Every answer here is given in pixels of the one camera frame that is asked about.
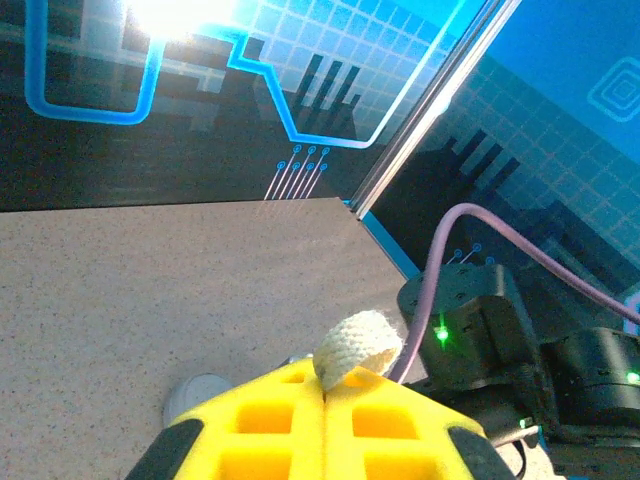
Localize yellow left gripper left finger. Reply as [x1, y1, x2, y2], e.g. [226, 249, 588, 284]
[124, 359, 327, 480]

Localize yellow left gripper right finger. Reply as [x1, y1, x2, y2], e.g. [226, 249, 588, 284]
[322, 367, 516, 480]

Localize white sneaker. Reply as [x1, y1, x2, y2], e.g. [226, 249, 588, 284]
[162, 372, 236, 429]

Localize white shoelace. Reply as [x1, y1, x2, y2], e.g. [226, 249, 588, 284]
[312, 309, 404, 394]

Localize blue table edge trim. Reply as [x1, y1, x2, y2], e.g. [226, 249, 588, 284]
[359, 209, 421, 279]

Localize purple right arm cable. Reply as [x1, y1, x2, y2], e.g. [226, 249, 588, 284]
[392, 203, 640, 384]

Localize aluminium corner post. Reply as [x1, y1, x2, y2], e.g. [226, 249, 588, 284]
[347, 0, 524, 221]

